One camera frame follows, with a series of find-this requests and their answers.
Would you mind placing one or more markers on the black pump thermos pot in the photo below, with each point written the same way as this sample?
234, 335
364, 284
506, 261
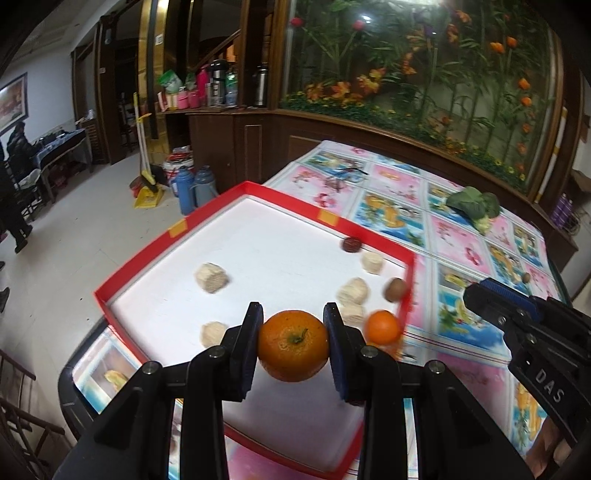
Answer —
216, 83

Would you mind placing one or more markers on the glass case with artificial flowers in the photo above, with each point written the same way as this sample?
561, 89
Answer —
415, 69

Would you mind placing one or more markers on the yellow dustpan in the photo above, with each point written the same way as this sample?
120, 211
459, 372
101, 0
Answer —
148, 198

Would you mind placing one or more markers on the red tray with white bottom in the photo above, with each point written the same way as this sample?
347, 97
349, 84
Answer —
277, 240

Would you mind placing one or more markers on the yellow and white broom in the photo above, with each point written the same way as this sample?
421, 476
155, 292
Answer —
143, 138

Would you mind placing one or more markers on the colourful printed tablecloth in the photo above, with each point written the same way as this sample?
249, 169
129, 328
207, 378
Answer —
461, 323

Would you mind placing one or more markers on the black eyeglasses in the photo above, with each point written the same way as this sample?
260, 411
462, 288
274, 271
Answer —
346, 170

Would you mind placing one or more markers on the dark wooden cabinet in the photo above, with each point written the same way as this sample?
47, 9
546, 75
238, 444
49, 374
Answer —
258, 143

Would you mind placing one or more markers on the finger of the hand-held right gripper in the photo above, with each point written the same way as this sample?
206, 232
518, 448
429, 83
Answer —
503, 290
485, 304

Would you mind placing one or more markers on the pink jar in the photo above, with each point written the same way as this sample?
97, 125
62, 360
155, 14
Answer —
194, 98
183, 99

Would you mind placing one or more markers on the silver thermos flask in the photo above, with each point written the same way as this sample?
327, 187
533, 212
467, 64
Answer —
261, 85

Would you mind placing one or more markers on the purple bottles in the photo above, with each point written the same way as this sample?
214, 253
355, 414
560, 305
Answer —
564, 210

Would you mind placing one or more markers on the dark wooden chair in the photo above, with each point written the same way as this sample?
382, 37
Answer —
23, 415

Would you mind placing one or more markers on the dark side table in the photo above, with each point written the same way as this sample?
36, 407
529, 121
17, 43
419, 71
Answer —
62, 145

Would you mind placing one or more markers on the small orange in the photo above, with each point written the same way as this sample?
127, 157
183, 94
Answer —
382, 327

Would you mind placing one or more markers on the person's right hand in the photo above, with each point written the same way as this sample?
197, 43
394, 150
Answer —
549, 441

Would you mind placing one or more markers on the brown kiwi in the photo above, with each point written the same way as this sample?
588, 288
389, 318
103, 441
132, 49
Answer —
396, 289

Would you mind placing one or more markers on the blue thermos flask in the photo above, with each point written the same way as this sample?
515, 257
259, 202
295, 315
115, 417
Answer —
185, 191

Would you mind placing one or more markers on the grey thermos flask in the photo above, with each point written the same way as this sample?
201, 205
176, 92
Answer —
205, 187

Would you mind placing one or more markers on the clear plastic water bottle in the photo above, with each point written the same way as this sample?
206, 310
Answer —
232, 87

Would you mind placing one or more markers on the white rolled paper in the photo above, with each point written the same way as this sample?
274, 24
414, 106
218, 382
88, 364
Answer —
551, 152

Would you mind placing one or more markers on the white bucket with red lid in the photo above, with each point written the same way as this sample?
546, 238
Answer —
178, 161

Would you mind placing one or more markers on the pink thermos bottle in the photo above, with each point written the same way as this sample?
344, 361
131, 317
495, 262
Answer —
202, 81

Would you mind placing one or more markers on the beige ridged bun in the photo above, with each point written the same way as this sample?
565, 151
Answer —
354, 290
353, 314
212, 333
211, 277
373, 263

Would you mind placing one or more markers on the framed wall picture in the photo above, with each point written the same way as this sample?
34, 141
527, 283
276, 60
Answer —
11, 99

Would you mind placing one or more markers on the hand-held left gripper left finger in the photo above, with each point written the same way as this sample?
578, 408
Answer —
247, 355

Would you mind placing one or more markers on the green leafy vegetable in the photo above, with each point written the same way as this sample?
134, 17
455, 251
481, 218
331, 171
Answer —
471, 203

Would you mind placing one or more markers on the dark red round fruit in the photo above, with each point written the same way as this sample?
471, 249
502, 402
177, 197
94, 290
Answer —
352, 244

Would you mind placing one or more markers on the green plastic bag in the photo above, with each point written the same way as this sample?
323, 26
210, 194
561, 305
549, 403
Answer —
171, 82

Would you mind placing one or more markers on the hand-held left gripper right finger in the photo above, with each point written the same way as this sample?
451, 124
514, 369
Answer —
339, 355

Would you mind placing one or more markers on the large orange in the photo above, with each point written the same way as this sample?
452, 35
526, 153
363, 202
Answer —
293, 346

